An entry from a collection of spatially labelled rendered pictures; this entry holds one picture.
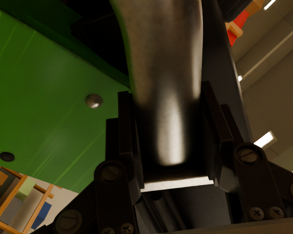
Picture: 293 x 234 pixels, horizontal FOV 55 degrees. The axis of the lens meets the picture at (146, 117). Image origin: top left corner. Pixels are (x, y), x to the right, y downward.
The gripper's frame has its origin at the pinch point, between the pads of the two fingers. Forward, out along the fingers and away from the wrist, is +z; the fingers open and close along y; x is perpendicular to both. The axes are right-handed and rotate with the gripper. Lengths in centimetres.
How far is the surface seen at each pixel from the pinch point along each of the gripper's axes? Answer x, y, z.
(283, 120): -402, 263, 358
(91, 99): -0.8, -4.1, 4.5
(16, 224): -531, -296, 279
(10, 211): -469, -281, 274
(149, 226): -13.3, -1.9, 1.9
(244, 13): -157, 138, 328
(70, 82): 0.3, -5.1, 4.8
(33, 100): -0.7, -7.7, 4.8
